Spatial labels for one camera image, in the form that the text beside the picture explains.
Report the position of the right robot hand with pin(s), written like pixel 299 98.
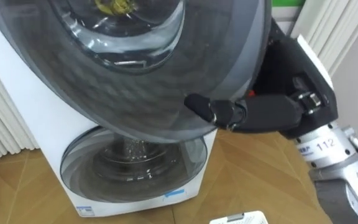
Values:
pixel 278 112

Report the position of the round grey washer door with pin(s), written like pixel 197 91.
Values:
pixel 135 102

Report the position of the yellow garment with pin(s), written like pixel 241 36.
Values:
pixel 115 6

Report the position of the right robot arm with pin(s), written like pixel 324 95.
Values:
pixel 346 180

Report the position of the white plastic laundry basket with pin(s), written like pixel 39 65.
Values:
pixel 244 218

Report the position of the white stacked washing machines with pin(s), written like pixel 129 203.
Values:
pixel 42 109

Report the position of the green wall poster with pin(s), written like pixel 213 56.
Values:
pixel 287 2

